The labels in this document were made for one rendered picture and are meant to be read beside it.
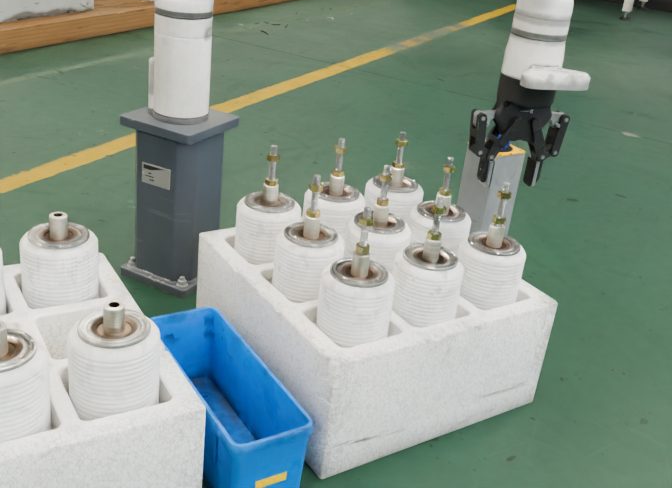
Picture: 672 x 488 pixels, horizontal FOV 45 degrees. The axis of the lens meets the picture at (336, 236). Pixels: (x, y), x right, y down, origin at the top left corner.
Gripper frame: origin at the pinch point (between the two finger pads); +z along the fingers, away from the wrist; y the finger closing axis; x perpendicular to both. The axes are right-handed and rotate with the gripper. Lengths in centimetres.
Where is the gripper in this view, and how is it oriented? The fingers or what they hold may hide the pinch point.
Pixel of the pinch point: (508, 175)
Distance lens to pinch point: 115.5
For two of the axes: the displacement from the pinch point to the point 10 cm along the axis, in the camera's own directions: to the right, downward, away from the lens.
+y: -9.5, 0.3, -3.0
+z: -1.1, 9.0, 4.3
